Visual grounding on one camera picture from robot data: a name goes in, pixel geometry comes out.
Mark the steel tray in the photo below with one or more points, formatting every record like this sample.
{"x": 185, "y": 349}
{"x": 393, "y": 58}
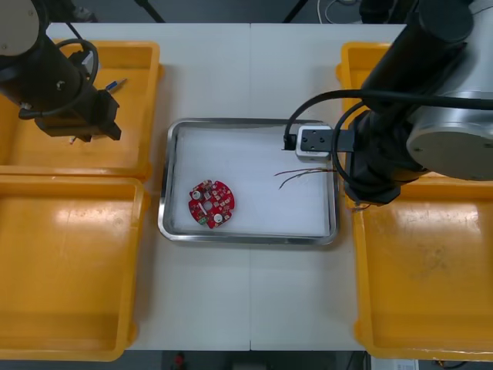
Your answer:
{"x": 246, "y": 239}

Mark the silver-black left robot arm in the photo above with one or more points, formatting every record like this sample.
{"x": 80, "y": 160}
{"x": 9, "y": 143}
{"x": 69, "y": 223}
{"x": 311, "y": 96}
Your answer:
{"x": 46, "y": 73}

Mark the silver-black right robot arm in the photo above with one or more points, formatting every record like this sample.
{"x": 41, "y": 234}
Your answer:
{"x": 443, "y": 42}

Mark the small solenoid with blue label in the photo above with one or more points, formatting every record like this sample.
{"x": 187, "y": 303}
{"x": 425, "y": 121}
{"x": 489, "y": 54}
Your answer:
{"x": 114, "y": 85}

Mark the scratched yellow-orange plastic bin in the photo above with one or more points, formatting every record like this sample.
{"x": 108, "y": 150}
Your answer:
{"x": 423, "y": 289}

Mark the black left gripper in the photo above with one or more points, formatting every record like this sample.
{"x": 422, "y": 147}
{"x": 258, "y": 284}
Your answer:
{"x": 96, "y": 112}

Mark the round red circuit board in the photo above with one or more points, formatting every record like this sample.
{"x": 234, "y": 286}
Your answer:
{"x": 215, "y": 196}

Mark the black tripod leg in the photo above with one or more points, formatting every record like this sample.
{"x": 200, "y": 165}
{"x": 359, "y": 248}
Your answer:
{"x": 152, "y": 11}
{"x": 294, "y": 11}

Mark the white sheet liner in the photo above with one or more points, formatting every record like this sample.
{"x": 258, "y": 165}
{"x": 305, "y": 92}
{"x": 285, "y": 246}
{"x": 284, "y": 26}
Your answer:
{"x": 250, "y": 169}

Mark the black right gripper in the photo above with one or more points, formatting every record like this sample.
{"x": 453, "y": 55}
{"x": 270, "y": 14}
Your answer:
{"x": 375, "y": 185}

